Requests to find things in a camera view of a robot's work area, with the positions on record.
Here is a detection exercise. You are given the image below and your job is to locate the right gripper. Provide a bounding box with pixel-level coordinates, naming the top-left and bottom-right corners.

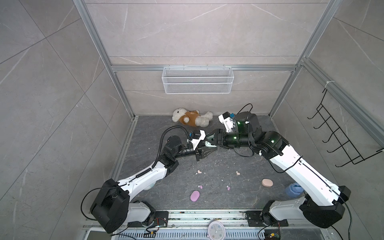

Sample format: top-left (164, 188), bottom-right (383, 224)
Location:
top-left (203, 128), bottom-right (254, 149)

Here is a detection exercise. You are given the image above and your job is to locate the mint green earbud case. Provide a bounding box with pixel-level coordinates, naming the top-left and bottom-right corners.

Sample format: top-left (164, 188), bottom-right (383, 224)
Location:
top-left (205, 141), bottom-right (217, 148)

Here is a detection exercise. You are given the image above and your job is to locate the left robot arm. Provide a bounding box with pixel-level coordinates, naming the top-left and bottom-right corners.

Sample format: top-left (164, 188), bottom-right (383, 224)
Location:
top-left (88, 126), bottom-right (220, 234)

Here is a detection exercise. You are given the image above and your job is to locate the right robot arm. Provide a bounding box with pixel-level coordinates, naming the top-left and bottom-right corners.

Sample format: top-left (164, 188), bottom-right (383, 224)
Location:
top-left (205, 111), bottom-right (351, 229)

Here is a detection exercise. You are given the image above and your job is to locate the purple earbud case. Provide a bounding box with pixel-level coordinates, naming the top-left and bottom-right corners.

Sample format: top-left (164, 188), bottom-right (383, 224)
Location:
top-left (190, 191), bottom-right (200, 202)

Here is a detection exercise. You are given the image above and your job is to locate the pink earbud case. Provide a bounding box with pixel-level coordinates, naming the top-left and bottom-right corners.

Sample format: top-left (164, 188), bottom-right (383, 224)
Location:
top-left (261, 179), bottom-right (274, 188)

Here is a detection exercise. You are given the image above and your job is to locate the white teddy bear brown hoodie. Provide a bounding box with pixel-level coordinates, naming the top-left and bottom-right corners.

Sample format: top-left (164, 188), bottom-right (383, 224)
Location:
top-left (172, 108), bottom-right (213, 128)

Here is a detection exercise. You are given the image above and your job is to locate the mint alarm clock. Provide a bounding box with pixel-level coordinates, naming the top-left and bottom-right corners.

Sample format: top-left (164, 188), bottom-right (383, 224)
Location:
top-left (144, 182), bottom-right (156, 191)

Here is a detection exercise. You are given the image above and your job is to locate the white round clock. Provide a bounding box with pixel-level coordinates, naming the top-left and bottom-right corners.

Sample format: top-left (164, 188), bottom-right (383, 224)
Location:
top-left (208, 221), bottom-right (226, 240)

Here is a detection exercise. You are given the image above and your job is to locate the white tablet device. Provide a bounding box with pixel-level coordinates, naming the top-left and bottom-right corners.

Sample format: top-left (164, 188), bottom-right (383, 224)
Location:
top-left (84, 230), bottom-right (112, 240)

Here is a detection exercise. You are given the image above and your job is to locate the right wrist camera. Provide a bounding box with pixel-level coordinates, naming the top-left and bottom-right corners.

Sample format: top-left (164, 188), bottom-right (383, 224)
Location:
top-left (219, 112), bottom-right (238, 133)

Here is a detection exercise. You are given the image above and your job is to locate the white wire mesh basket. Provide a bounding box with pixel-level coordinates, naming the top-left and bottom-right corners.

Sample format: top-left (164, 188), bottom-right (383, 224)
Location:
top-left (162, 67), bottom-right (235, 94)

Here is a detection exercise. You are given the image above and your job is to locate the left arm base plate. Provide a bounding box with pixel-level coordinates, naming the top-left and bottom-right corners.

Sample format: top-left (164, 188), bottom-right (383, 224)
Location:
top-left (127, 211), bottom-right (169, 228)

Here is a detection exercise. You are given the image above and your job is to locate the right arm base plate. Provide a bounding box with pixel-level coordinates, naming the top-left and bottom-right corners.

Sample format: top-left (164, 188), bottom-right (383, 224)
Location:
top-left (245, 211), bottom-right (289, 227)

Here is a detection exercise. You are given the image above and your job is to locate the black wire hook rack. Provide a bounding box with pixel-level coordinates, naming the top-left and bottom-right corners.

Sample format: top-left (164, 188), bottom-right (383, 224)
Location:
top-left (307, 89), bottom-right (384, 168)

